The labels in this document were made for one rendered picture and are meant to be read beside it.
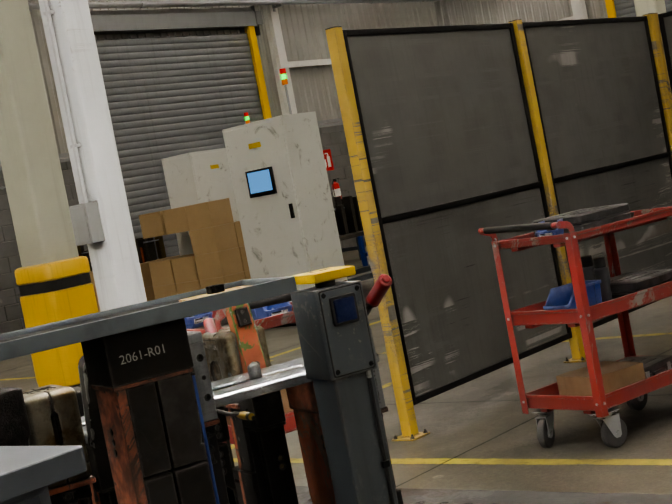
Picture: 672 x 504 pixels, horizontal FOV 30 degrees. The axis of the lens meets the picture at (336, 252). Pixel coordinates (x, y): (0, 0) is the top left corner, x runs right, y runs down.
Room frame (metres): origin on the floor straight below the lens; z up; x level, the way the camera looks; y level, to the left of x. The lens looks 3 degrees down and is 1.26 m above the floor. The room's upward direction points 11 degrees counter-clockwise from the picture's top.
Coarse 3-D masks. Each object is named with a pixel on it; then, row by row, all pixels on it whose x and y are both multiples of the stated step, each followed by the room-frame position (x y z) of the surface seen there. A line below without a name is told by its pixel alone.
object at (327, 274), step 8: (312, 272) 1.56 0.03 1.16; (320, 272) 1.53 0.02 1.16; (328, 272) 1.53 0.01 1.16; (336, 272) 1.54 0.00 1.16; (344, 272) 1.54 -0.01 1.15; (352, 272) 1.55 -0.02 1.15; (296, 280) 1.56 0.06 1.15; (304, 280) 1.54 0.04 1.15; (312, 280) 1.53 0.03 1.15; (320, 280) 1.52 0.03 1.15; (328, 280) 1.53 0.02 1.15
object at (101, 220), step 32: (64, 0) 5.61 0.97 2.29; (64, 32) 5.60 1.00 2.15; (64, 64) 5.63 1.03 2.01; (96, 64) 5.69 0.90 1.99; (64, 96) 5.62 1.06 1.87; (96, 96) 5.66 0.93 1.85; (64, 128) 5.69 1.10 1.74; (96, 128) 5.63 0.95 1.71; (96, 160) 5.61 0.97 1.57; (96, 192) 5.60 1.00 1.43; (96, 224) 5.58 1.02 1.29; (128, 224) 5.69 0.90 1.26; (96, 256) 5.66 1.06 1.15; (128, 256) 5.66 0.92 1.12; (96, 288) 5.69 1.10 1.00; (128, 288) 5.63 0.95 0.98
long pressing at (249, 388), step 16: (272, 368) 1.94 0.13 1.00; (288, 368) 1.92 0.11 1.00; (304, 368) 1.87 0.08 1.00; (224, 384) 1.86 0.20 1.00; (240, 384) 1.83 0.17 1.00; (256, 384) 1.78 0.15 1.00; (272, 384) 1.78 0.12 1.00; (288, 384) 1.79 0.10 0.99; (224, 400) 1.74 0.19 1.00; (240, 400) 1.75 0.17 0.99
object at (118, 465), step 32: (96, 352) 1.40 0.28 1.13; (128, 352) 1.38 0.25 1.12; (160, 352) 1.40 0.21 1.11; (96, 384) 1.42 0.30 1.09; (128, 384) 1.38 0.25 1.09; (160, 384) 1.40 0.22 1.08; (192, 384) 1.42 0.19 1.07; (128, 416) 1.38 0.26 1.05; (160, 416) 1.40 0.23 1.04; (192, 416) 1.42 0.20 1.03; (128, 448) 1.38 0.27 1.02; (160, 448) 1.40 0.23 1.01; (192, 448) 1.41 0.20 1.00; (128, 480) 1.39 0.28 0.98; (160, 480) 1.39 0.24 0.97; (192, 480) 1.41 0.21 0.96
